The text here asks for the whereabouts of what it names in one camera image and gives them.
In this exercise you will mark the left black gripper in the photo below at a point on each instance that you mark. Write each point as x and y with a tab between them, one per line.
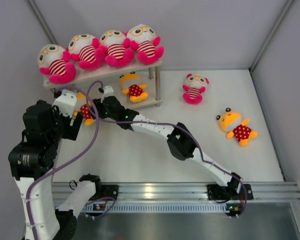
70	131

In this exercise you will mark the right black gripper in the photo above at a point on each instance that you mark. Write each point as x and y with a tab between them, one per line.
100	106

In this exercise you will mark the orange plush bottom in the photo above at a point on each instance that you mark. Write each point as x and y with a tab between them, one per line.
82	106

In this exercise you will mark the orange plush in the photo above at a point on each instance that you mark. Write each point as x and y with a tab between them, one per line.
82	106
233	124
132	86

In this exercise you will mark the orange plush top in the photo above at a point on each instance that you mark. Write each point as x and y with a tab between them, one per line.
132	86

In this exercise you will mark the pink panda plush face down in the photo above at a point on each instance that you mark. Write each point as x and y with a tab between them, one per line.
84	49

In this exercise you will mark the pink panda plush with glasses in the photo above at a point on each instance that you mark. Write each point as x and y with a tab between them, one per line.
145	42

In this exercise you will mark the pink panda plush top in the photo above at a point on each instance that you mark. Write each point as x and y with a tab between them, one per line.
194	86

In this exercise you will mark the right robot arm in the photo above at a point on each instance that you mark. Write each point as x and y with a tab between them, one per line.
181	143

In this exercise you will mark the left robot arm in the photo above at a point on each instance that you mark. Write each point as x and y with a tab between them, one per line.
32	166

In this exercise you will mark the white two-tier shelf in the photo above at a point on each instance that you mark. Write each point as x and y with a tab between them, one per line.
110	76

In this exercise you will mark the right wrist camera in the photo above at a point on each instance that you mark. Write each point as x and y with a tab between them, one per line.
106	91

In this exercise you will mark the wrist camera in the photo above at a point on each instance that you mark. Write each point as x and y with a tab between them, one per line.
66	103
106	91

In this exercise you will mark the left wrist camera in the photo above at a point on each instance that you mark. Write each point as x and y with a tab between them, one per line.
66	103

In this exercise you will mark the left black mount plate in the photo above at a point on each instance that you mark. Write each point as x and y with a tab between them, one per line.
106	190

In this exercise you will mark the black mount plate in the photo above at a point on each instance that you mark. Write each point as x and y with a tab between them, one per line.
106	190
220	193

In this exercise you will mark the aluminium rail base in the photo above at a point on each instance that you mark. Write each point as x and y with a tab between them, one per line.
266	192

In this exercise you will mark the grey slotted cable duct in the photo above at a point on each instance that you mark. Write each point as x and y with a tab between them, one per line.
163	207

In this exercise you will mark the wall corner metal strip left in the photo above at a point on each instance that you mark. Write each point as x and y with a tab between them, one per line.
41	21

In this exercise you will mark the wall corner metal strip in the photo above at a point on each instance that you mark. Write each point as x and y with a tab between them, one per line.
41	21
288	4

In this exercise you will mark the right black mount plate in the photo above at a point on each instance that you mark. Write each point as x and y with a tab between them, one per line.
220	193

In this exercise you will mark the wall corner metal strip right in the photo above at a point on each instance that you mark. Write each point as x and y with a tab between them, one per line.
288	4

